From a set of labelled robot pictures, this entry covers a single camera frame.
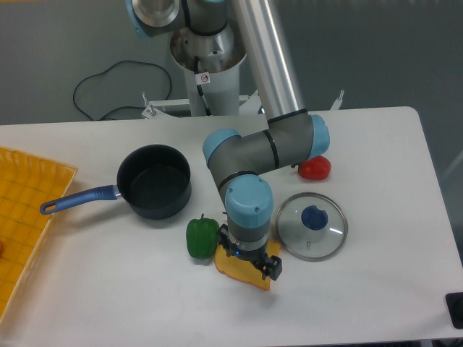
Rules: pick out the glass pot lid blue knob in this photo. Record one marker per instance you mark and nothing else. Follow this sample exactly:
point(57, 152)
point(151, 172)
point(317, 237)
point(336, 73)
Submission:
point(311, 227)

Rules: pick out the yellow woven tray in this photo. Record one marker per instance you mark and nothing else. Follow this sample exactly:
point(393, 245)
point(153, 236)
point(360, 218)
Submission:
point(27, 181)

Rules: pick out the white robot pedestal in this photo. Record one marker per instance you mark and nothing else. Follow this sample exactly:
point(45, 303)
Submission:
point(211, 69)

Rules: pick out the green bell pepper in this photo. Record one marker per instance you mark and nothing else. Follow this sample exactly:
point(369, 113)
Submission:
point(201, 237)

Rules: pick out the black device at table edge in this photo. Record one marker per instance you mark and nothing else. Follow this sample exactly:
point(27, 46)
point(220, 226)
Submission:
point(454, 304)

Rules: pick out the black saucepan blue handle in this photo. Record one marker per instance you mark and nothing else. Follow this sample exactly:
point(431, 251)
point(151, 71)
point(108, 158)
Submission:
point(155, 180)

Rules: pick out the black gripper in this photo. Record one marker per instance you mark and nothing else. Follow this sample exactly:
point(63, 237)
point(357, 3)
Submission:
point(251, 251)

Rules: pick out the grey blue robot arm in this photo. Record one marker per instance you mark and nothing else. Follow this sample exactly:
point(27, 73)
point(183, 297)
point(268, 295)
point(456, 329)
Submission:
point(238, 162)

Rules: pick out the white metal mounting bracket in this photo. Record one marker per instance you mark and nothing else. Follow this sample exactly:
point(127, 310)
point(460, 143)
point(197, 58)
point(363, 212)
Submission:
point(248, 105)

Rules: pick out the red bell pepper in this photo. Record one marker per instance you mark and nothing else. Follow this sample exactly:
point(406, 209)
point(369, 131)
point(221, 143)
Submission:
point(314, 169)

